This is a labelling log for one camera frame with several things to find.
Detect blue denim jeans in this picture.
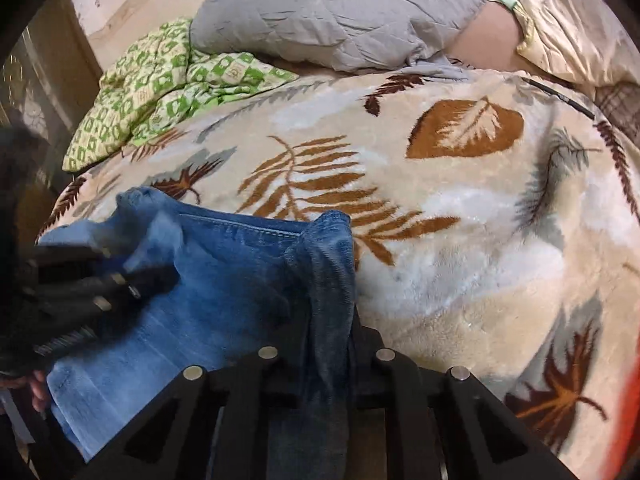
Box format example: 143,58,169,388
42,188,356,479

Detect left hand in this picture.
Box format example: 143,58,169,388
0,370,50,413

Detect red glass bowl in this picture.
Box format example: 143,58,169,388
599,344,639,479

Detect green patterned quilt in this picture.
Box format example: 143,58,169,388
62,18,298,174

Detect beige leaf-print fleece blanket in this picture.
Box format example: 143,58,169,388
43,70,639,479

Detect grey quilted pillow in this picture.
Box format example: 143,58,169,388
190,0,487,73

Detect striped brown bedsheet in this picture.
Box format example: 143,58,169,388
594,82,640,148

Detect pink bolster pillow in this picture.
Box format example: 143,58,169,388
445,2,530,72

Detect cream satin pillow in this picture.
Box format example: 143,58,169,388
506,0,639,88

